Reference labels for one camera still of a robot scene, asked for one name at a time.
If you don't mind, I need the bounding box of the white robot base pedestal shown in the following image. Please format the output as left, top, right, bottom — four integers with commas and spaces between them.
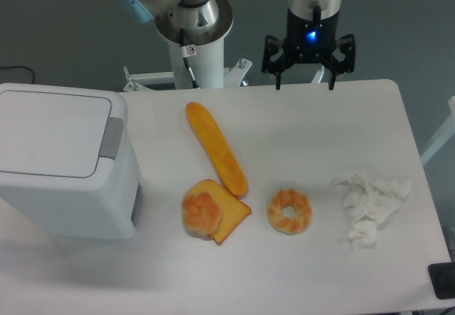
168, 39, 224, 90

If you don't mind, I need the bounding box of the orange toast slice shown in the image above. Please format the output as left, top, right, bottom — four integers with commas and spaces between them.
184, 179, 252, 245

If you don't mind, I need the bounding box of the round twisted bun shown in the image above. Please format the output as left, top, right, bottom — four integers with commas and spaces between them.
181, 192, 222, 235

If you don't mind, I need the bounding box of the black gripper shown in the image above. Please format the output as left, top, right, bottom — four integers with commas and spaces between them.
262, 10, 355, 90

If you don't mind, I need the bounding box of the long orange baguette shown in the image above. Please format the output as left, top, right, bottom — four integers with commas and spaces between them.
186, 102, 248, 196

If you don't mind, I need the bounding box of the large crumpled white tissue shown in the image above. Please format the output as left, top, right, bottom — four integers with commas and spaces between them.
332, 171, 412, 224

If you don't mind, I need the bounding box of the white trash can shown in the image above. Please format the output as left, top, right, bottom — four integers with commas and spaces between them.
1, 83, 142, 240

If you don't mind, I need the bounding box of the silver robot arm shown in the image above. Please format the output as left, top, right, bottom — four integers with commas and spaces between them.
120, 0, 355, 90

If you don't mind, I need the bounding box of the glazed ring donut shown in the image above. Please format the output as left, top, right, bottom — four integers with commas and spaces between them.
267, 189, 313, 235

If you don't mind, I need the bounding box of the black device at edge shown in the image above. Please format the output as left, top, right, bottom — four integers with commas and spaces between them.
428, 262, 455, 299

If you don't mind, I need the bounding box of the white table frame leg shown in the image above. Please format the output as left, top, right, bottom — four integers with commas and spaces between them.
420, 96, 455, 166

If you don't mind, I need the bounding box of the white base frame bracket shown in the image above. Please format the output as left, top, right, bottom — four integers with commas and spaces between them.
123, 58, 253, 92

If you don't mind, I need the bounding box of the small crumpled white tissue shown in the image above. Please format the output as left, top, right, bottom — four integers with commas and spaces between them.
348, 220, 378, 250

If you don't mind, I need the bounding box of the black cable on floor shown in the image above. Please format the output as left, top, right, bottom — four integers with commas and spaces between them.
0, 65, 36, 83

